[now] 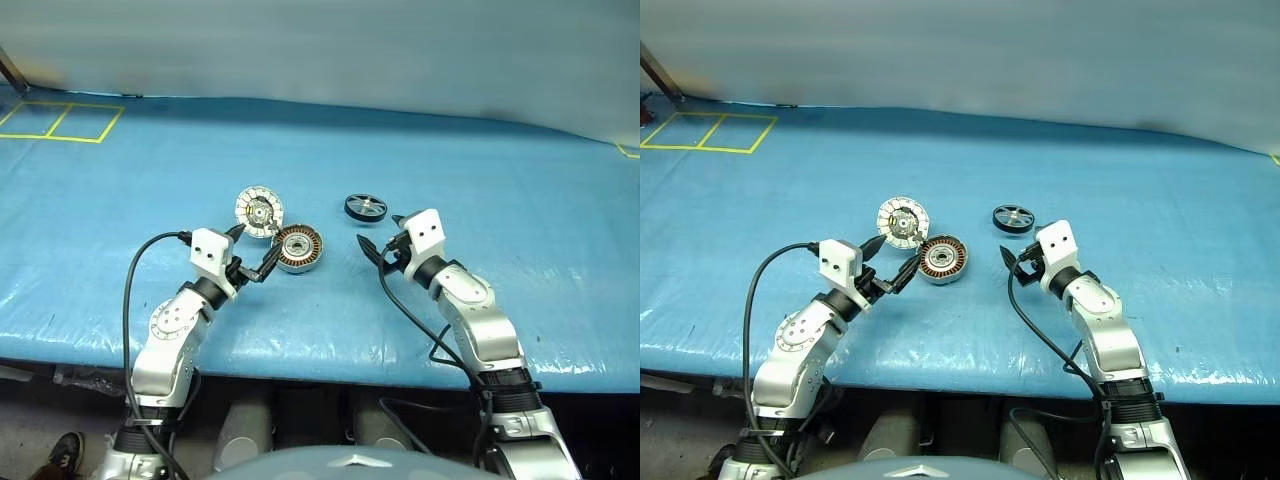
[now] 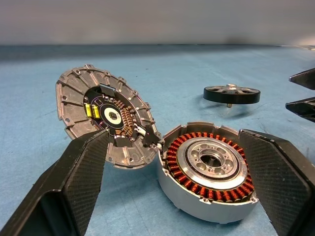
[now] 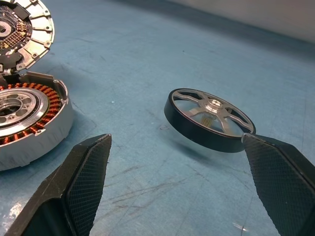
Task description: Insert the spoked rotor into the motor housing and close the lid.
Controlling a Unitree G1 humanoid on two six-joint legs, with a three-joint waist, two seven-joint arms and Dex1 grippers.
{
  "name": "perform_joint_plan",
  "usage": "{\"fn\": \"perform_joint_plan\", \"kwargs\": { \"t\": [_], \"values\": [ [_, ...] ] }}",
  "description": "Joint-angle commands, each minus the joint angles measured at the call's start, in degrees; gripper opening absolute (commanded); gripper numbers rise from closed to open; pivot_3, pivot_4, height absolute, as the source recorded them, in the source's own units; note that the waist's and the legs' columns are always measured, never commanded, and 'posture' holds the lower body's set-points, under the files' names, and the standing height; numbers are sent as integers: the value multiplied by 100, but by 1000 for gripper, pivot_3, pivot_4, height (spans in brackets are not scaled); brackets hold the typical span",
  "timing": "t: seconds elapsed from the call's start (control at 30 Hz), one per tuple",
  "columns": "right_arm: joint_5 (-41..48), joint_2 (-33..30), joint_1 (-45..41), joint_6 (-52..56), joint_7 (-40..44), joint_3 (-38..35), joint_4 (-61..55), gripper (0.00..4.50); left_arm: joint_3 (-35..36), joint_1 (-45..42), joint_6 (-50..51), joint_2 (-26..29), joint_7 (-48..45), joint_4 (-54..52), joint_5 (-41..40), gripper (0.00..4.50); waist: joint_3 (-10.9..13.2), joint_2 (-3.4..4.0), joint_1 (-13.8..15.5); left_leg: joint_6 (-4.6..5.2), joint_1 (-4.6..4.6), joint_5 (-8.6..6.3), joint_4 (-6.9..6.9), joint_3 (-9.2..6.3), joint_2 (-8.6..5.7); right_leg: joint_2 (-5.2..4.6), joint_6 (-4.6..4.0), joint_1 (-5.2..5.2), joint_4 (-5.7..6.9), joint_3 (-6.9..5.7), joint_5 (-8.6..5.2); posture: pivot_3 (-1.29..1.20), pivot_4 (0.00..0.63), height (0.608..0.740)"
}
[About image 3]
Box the silver motor cover circuit board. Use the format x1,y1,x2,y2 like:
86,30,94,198
0,0,55,74

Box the silver motor housing copper windings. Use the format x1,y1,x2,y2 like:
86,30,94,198
0,71,74,172

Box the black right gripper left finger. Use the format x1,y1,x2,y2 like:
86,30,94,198
4,133,112,236

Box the black rotor ring silver spokes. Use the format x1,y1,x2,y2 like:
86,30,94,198
164,88,256,153

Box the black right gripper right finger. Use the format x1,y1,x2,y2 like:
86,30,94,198
241,133,315,236

